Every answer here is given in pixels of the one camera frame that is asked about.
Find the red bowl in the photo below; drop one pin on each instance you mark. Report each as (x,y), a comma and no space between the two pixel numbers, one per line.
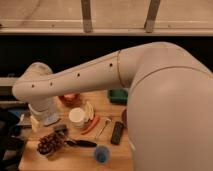
(69,103)

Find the white round container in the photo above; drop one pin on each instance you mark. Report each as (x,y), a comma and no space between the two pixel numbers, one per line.
(78,117)

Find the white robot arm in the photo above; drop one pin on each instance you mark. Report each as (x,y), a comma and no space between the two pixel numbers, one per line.
(169,108)

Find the orange carrot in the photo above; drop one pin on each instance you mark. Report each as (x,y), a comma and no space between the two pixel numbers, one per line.
(92,125)

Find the orange fruit in bowl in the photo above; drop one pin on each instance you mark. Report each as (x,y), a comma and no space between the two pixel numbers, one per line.
(70,96)

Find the dark red grape bunch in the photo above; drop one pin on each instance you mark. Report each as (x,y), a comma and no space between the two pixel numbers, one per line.
(50,143)

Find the purple bowl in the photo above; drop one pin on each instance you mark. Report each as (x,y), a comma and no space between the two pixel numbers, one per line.
(124,117)

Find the yellow banana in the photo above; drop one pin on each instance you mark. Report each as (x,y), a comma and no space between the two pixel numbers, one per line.
(89,111)

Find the small blue cup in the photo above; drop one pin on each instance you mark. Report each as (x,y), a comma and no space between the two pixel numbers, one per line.
(102,154)

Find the green plastic tray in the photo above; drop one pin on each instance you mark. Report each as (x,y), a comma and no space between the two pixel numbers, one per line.
(117,96)

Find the black remote control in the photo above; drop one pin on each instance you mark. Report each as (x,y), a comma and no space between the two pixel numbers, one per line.
(117,133)

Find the black chair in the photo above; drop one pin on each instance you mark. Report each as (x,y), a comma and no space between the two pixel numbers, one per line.
(8,142)

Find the small metal cup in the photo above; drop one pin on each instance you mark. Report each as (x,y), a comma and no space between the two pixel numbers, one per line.
(62,128)

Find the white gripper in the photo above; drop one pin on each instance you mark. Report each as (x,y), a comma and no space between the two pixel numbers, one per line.
(41,109)

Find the black handled utensil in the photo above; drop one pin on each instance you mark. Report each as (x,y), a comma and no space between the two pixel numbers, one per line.
(81,143)

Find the blue grey cloth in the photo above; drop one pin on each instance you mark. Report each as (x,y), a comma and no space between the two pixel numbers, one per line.
(51,119)

